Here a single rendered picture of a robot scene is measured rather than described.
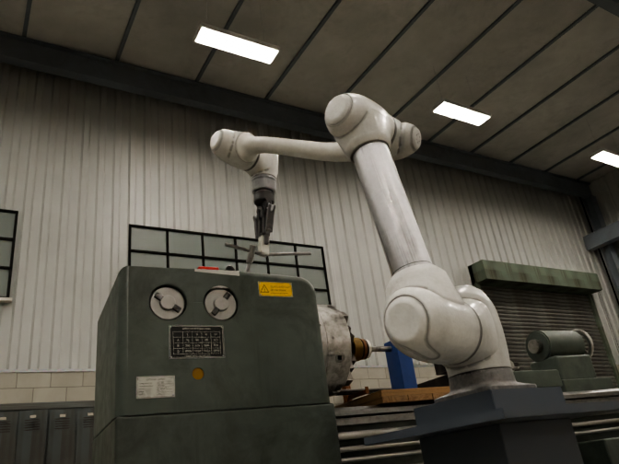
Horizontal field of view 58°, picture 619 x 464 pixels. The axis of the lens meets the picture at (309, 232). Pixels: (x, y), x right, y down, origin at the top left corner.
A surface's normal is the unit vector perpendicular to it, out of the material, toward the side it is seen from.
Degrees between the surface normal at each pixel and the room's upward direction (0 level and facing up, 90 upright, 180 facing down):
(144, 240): 90
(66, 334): 90
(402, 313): 96
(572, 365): 90
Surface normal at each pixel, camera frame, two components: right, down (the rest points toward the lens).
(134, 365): 0.43, -0.42
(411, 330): -0.66, -0.19
